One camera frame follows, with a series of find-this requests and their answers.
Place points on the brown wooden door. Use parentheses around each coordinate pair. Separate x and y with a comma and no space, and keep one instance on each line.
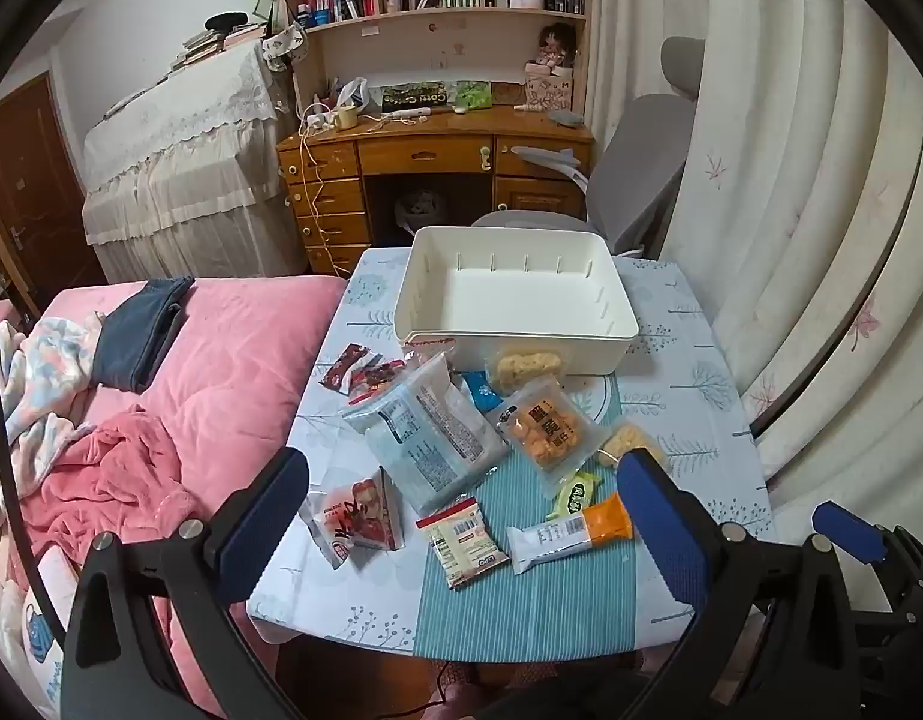
(34,187)

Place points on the white floral curtain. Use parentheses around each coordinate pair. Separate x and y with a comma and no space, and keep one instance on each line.
(791,202)

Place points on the white blue printed cloth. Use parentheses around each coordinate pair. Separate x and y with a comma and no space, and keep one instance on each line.
(38,637)

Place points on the pink fleece cloth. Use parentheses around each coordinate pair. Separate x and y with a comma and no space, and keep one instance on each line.
(109,480)

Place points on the clear bag of yellow puffs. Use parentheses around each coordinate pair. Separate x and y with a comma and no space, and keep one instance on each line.
(525,367)

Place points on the floral blanket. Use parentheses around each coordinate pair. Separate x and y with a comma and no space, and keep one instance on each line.
(34,390)

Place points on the dark red snack packet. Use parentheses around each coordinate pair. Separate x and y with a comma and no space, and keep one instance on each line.
(379,379)

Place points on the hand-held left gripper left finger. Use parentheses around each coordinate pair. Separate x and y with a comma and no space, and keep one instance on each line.
(262,525)

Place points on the cream mug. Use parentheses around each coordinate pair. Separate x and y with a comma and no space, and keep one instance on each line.
(346,118)

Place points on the patterned cardboard box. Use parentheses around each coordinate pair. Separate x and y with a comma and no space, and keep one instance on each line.
(547,94)

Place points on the orange and white snack bar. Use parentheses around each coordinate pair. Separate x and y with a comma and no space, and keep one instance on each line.
(559,540)

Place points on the black hat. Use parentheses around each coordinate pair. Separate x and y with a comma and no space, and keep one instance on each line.
(225,20)

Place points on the white plastic bag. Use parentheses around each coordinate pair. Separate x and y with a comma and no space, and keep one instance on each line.
(354,94)

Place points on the stack of books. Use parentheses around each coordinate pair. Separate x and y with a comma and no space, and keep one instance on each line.
(206,45)

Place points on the wooden bookshelf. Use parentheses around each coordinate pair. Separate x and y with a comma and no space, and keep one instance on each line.
(431,41)

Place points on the clear packet red zigzag edge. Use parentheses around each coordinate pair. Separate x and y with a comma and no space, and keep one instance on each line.
(430,343)

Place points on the large pale blue snack packet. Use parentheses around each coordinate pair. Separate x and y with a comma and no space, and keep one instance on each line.
(424,442)

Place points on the red patterned snack packet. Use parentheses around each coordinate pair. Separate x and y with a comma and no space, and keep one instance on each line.
(341,369)

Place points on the dark snack bag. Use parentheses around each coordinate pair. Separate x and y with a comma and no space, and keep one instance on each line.
(415,96)

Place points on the white plastic storage box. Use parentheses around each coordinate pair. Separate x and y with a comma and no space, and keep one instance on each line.
(521,292)

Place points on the white red cartoon snack bag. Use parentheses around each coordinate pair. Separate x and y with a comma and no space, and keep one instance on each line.
(356,521)

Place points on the white handheld device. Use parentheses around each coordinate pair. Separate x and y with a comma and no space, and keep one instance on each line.
(409,115)

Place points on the doll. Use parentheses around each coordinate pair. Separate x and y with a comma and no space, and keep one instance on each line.
(555,45)

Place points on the small blue snack packet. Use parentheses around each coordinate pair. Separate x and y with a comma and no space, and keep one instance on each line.
(480,392)

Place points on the pink blanket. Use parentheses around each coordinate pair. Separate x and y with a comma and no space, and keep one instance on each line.
(229,375)

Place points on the clear bag of orange crackers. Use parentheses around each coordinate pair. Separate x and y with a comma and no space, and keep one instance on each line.
(547,431)

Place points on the grey office chair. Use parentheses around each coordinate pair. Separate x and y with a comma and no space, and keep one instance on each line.
(641,165)

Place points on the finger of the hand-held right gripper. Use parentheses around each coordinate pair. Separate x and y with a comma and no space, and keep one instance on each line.
(843,529)

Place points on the dark blue clothing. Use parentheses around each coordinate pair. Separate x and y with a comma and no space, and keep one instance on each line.
(131,337)

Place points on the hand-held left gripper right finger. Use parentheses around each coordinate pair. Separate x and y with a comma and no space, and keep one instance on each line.
(660,532)

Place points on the beige cracker packet red label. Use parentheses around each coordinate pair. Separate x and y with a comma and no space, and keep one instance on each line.
(461,547)

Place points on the wooden desk with drawers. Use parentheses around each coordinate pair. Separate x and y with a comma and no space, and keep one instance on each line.
(424,157)

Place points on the green candy packet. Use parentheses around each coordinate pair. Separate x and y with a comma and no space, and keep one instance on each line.
(576,493)

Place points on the white lace cover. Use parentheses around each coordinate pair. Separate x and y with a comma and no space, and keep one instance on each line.
(184,165)

